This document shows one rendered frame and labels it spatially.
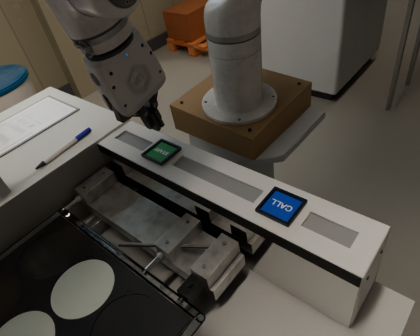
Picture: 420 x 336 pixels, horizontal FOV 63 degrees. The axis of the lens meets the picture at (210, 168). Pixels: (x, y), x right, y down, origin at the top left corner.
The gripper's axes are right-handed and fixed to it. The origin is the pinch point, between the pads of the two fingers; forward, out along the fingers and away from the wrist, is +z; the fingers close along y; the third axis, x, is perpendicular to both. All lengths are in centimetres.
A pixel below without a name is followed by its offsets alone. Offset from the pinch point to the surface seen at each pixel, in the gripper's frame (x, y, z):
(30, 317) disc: -3.0, -35.4, 6.7
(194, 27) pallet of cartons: 188, 182, 120
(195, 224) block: -13.3, -9.6, 11.4
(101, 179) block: 11.3, -11.4, 10.9
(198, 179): -10.9, -3.7, 7.3
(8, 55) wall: 242, 46, 62
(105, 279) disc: -7.8, -25.0, 8.9
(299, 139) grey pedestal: -11.7, 26.4, 28.2
